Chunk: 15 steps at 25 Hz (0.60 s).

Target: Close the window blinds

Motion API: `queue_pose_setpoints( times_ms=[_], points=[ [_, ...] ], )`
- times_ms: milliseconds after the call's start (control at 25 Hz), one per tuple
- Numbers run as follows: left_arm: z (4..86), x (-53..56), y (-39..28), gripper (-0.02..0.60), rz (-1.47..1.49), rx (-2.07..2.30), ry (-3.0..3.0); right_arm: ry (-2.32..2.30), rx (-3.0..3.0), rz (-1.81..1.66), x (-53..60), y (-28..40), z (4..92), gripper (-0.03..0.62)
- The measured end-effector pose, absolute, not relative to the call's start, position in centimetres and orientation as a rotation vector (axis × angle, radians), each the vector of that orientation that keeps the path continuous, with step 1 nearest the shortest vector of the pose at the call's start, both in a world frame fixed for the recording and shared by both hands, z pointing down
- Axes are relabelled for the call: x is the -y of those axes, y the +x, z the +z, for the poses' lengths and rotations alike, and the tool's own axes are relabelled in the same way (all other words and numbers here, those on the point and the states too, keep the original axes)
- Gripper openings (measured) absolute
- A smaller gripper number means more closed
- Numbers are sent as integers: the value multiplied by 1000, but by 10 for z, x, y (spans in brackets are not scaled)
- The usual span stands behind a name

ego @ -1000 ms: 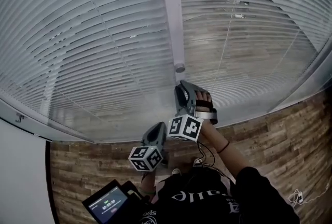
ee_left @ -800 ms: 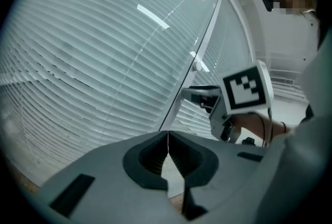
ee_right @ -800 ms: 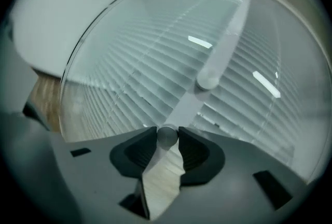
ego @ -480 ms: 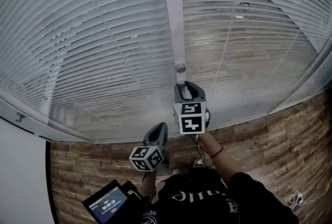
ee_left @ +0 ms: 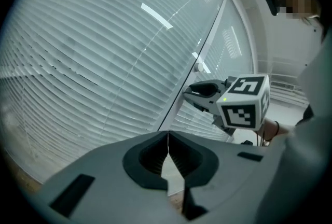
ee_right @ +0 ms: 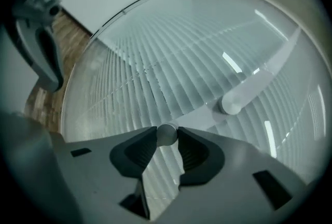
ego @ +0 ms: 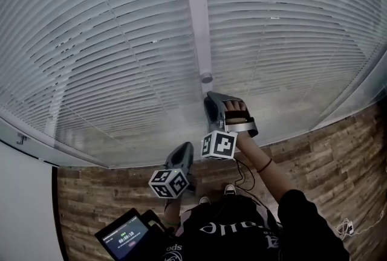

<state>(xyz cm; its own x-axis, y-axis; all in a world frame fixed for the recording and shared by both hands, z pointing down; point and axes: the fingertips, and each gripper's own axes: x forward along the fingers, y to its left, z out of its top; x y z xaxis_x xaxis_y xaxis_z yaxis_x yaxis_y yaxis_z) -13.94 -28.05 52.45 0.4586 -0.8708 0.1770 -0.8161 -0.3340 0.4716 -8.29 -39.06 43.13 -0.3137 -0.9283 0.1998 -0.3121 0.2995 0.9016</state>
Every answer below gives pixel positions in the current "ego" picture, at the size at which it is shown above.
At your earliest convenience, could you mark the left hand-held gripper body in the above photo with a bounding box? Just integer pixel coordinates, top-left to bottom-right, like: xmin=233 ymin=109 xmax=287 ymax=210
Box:
xmin=148 ymin=167 xmax=196 ymax=199

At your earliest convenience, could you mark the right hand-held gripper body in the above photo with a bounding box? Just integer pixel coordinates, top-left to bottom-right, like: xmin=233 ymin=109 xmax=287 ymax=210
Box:
xmin=201 ymin=95 xmax=259 ymax=161

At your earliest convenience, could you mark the person's left forearm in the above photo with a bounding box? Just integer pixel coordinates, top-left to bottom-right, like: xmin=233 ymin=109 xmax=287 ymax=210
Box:
xmin=164 ymin=198 xmax=182 ymax=235

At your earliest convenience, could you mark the person's right forearm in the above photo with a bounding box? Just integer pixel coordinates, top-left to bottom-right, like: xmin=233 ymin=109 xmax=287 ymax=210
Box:
xmin=234 ymin=132 xmax=296 ymax=203

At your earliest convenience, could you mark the person's right hand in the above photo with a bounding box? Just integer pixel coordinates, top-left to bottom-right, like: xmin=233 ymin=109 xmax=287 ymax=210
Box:
xmin=225 ymin=98 xmax=247 ymax=112

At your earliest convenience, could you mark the white blind control knob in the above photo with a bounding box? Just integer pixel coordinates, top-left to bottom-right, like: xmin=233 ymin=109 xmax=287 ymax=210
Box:
xmin=199 ymin=71 xmax=214 ymax=85

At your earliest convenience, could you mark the black wrist band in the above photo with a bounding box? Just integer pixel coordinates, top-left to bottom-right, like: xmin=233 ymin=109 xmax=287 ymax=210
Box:
xmin=256 ymin=158 xmax=273 ymax=173

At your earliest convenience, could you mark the black tablet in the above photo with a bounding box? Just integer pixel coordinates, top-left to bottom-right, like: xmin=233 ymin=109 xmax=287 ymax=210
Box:
xmin=94 ymin=207 xmax=152 ymax=261

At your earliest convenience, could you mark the black printed shirt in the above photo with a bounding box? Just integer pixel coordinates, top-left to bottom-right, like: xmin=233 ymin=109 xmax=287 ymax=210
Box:
xmin=161 ymin=190 xmax=351 ymax=261

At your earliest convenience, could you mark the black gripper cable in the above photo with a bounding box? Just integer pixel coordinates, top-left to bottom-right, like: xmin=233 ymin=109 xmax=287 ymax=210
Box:
xmin=234 ymin=159 xmax=258 ymax=194

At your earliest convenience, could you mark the black tablet mount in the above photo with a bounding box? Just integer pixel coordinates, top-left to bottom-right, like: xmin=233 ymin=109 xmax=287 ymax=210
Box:
xmin=141 ymin=209 xmax=176 ymax=242

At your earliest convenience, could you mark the white partition frame post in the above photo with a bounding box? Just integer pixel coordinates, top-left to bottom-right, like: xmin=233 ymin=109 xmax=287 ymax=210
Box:
xmin=178 ymin=0 xmax=214 ymax=94

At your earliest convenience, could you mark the white tangled cable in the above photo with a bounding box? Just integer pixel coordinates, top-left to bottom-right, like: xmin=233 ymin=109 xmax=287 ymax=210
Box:
xmin=336 ymin=202 xmax=387 ymax=237

